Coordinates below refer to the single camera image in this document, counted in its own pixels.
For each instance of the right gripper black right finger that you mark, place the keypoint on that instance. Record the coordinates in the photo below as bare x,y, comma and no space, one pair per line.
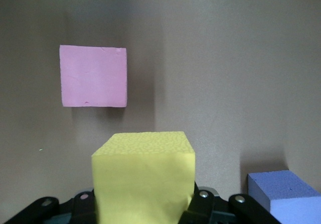
225,211

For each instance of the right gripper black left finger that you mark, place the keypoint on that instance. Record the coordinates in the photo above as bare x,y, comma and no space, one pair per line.
50,211

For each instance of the yellow foam cube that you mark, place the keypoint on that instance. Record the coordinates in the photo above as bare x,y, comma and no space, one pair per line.
143,178

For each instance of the pink foam cube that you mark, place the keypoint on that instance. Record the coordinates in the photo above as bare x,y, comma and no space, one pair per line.
92,75

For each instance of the purple foam cube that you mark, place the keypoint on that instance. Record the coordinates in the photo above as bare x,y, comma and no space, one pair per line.
283,199

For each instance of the brown paper table cover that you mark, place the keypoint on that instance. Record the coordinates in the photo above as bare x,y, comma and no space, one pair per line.
225,83

